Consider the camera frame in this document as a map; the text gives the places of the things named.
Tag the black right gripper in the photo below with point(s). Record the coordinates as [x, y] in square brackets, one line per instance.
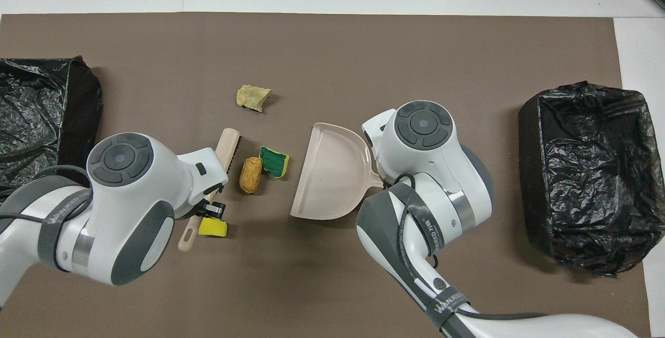
[388, 182]

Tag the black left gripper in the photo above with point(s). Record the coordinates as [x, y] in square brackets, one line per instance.
[213, 210]

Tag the yellow wedge sponge piece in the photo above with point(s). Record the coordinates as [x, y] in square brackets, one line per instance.
[214, 229]

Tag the brown bread roll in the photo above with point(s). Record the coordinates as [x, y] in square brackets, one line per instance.
[250, 174]

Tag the beige plastic dustpan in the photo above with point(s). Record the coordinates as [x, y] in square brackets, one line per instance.
[324, 172]

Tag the beige hand brush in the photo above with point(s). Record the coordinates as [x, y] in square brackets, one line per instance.
[227, 146]

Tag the green and yellow sponge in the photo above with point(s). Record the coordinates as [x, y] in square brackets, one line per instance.
[274, 160]

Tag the pale torn bread chunk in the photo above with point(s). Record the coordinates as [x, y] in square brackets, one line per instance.
[252, 96]

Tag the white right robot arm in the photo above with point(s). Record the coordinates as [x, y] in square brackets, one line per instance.
[431, 172]

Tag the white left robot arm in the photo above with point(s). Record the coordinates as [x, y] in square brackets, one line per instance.
[130, 213]

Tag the bin with black plastic bag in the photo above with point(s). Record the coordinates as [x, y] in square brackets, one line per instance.
[36, 109]
[597, 182]

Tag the brown table mat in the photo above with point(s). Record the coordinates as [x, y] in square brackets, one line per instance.
[415, 57]

